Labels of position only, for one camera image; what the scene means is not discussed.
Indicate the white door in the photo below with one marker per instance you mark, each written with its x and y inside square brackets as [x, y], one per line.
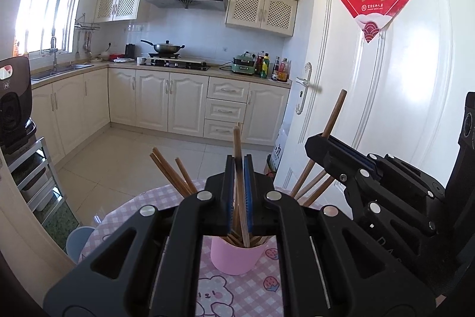
[406, 88]

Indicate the chopstick in cup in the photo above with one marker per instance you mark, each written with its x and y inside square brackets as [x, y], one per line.
[191, 186]
[310, 185]
[318, 192]
[169, 172]

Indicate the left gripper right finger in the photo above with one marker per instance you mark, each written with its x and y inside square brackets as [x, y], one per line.
[329, 266]

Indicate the pink utensil holder cup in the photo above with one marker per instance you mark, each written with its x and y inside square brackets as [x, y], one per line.
[233, 260]

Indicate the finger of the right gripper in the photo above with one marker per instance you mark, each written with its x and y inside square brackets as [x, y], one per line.
[340, 159]

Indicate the green bottle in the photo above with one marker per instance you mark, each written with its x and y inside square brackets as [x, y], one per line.
[265, 66]

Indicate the black air fryer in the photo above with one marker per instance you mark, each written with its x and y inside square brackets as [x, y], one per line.
[16, 101]

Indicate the pink checkered tablecloth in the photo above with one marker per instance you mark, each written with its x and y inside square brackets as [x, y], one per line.
[232, 281]

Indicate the gas stove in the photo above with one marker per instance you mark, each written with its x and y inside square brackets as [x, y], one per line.
[188, 64]

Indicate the dark sauce bottle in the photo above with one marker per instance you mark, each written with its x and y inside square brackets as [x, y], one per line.
[274, 74]

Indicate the black wok on stove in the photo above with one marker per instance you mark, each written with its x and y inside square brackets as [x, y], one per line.
[165, 49]

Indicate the wooden chopstick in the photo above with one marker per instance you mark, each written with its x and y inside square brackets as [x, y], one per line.
[315, 144]
[240, 187]

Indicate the kitchen faucet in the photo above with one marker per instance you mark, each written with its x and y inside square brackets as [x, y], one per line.
[53, 52]

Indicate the door handle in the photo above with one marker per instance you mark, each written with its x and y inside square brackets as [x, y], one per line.
[306, 86]

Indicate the blue stool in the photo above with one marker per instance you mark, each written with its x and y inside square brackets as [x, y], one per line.
[76, 241]

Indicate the black kettle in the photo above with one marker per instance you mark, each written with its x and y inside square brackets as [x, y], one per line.
[130, 51]

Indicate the metal storage rack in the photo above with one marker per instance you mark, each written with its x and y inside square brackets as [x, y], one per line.
[37, 180]

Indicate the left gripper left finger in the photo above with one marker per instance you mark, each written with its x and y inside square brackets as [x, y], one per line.
[149, 266]

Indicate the lower kitchen cabinets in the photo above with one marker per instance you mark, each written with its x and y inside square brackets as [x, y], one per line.
[74, 103]

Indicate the green small appliance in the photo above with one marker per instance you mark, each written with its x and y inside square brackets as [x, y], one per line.
[244, 64]

